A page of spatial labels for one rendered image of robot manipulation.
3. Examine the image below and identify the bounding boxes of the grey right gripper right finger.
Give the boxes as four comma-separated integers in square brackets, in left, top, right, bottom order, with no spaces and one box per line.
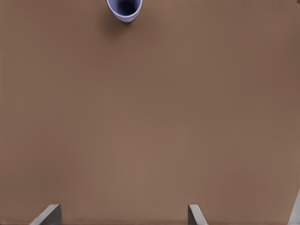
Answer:
[187,203,209,225]

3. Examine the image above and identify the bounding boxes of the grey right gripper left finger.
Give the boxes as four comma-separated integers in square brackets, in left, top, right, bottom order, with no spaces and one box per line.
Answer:
[29,203,62,225]

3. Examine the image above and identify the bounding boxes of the blue bowl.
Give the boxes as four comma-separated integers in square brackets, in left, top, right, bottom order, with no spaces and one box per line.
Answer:
[106,0,143,23]

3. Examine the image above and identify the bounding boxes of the silver frame post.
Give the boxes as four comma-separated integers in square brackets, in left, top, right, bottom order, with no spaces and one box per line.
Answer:
[287,189,300,225]

